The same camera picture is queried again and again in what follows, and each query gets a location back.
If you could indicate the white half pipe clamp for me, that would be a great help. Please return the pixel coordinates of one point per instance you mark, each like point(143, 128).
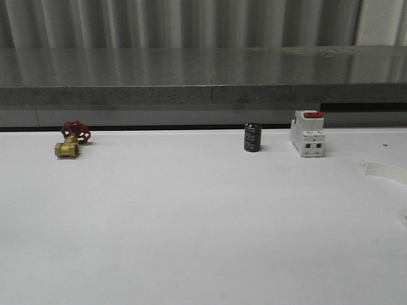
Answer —
point(395, 173)

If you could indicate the black cylindrical capacitor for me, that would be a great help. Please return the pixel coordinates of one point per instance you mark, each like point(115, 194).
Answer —
point(252, 137)

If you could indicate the brass valve red handwheel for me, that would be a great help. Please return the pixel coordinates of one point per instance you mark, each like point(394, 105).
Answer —
point(75, 133)

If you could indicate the grey stone counter ledge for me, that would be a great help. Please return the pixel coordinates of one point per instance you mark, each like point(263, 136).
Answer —
point(120, 88)

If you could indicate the white circuit breaker red switch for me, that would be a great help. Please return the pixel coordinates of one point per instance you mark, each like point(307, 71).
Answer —
point(307, 134)

